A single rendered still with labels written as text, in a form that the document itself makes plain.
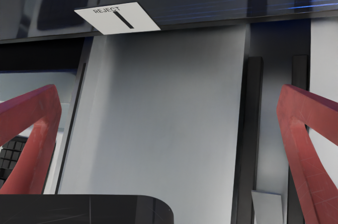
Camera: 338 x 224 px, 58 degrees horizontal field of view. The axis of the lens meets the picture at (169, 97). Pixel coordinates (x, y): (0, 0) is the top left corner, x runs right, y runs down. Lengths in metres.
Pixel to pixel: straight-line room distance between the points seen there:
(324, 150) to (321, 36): 0.15
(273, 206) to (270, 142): 0.09
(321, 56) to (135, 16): 0.24
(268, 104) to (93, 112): 0.28
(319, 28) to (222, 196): 0.26
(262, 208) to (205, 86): 0.18
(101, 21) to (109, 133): 0.19
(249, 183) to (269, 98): 0.12
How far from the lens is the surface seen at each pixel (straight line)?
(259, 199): 0.36
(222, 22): 0.36
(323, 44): 0.45
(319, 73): 0.43
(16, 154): 0.72
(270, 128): 0.42
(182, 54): 0.48
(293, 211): 0.39
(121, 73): 0.52
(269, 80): 0.44
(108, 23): 0.39
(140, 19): 0.37
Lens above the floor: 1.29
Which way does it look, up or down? 61 degrees down
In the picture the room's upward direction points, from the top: 54 degrees counter-clockwise
